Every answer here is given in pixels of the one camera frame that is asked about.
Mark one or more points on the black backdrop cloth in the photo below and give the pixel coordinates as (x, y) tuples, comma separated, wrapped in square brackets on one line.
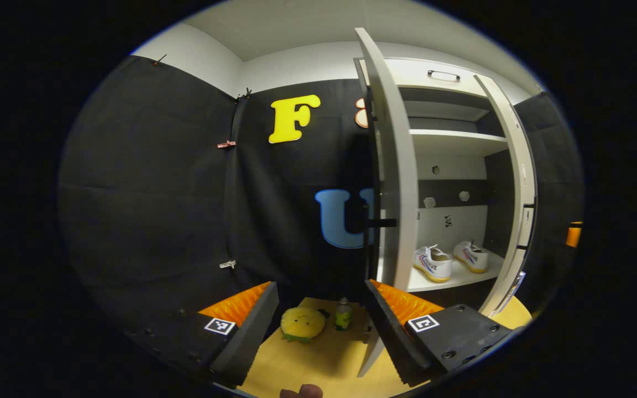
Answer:
[(158, 193), (556, 166)]

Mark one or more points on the black cloth clip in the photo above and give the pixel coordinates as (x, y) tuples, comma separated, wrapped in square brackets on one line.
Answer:
[(244, 94), (159, 59)]

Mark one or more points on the yellow plush toy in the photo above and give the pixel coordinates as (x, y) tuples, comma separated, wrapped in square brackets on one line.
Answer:
[(302, 323)]

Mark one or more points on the green drink bottle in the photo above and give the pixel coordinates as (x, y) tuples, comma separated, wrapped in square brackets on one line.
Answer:
[(343, 318)]

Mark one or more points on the white shoe cabinet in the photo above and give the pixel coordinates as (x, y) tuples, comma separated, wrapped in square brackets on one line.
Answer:
[(451, 141)]

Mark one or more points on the white shoe cabinet door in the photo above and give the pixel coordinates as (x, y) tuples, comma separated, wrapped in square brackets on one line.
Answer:
[(398, 166), (517, 166)]

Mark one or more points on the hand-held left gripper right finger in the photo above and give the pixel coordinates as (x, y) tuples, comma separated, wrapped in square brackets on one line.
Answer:
[(393, 331)]

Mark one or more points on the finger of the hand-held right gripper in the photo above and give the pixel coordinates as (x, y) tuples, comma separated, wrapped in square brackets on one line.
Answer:
[(573, 235)]

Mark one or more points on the white canvas shoe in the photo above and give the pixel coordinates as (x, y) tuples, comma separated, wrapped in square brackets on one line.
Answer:
[(473, 260), (434, 268)]

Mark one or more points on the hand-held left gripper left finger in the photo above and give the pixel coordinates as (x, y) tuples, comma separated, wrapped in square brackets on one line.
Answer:
[(249, 337)]

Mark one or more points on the red cloth clip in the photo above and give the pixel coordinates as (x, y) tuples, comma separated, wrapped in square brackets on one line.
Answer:
[(226, 144)]

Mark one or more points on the beige cabinet drawer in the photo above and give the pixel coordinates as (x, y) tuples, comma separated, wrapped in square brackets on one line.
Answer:
[(407, 74)]

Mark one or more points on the silver cloth clip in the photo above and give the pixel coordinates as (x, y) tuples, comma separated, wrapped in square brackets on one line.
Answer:
[(228, 264)]

